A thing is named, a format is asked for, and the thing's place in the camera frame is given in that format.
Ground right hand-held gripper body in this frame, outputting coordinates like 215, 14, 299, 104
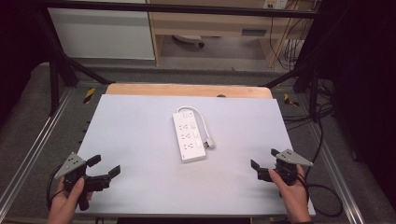
257, 148, 315, 187

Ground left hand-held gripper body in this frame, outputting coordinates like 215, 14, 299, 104
54, 151, 112, 212

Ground person's right hand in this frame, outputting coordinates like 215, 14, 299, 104
268, 164, 313, 224

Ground person's left hand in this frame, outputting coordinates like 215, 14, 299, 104
46, 176, 94, 224

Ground white table mat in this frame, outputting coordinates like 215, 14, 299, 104
75, 94, 317, 217

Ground white power strip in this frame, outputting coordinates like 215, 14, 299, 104
172, 110, 207, 164

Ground white cabinet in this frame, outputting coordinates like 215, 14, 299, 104
47, 0, 156, 62

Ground office chair base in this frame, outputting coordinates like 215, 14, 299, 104
172, 34, 206, 49

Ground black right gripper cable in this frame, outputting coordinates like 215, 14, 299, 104
297, 104, 344, 218

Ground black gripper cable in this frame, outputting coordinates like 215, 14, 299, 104
46, 164, 64, 210
297, 104, 344, 218

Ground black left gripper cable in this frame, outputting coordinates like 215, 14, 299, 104
46, 164, 64, 210

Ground silver metal rail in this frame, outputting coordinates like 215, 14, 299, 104
306, 122, 366, 224
0, 88, 75, 213

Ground black floor cables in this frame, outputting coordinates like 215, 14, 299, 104
281, 78, 336, 133

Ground white power strip cable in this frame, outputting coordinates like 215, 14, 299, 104
176, 105, 213, 145

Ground hanging black cable bundle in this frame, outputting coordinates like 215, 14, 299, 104
268, 0, 314, 72

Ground white wall socket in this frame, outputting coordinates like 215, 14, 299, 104
262, 0, 290, 10

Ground black metal frame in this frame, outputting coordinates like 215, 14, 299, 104
30, 0, 323, 123

